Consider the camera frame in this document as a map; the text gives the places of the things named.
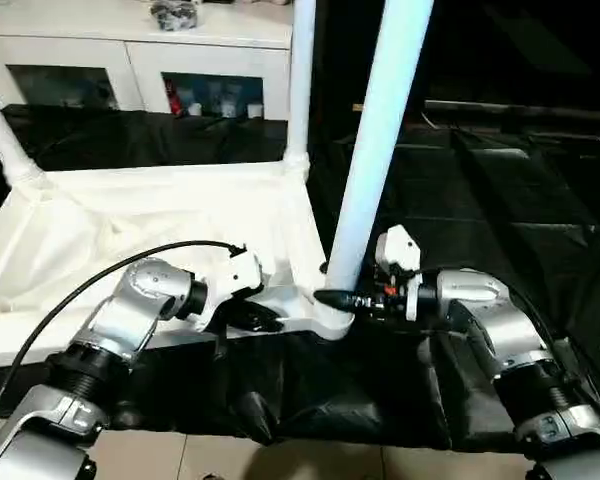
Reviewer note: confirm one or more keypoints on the white jar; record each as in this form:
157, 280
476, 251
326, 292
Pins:
195, 108

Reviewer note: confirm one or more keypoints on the white plastic table top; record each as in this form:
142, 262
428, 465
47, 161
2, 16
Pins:
130, 210

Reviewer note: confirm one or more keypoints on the printed box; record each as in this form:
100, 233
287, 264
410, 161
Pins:
227, 102

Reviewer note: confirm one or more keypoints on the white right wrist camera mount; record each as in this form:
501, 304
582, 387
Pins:
397, 250

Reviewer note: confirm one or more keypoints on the white cup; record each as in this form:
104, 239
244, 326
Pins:
254, 110

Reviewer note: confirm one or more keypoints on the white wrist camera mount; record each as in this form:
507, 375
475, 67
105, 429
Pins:
397, 250
235, 280

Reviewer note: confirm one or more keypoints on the white glass-door cabinet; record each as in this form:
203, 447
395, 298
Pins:
130, 50

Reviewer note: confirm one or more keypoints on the black mat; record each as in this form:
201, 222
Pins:
505, 225

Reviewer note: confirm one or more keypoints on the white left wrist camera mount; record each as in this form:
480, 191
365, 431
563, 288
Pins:
235, 280

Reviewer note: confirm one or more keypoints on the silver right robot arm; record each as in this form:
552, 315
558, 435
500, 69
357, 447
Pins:
490, 320

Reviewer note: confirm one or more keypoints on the white plastic table leg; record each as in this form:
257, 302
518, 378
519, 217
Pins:
300, 75
0, 135
375, 150

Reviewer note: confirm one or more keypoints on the small tan label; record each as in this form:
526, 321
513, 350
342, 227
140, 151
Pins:
358, 107

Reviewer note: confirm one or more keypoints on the black backdrop cloth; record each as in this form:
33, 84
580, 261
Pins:
505, 45

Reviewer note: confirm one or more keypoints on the black object pile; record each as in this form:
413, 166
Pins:
174, 12

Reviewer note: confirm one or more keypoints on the red package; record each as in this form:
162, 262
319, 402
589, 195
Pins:
176, 100

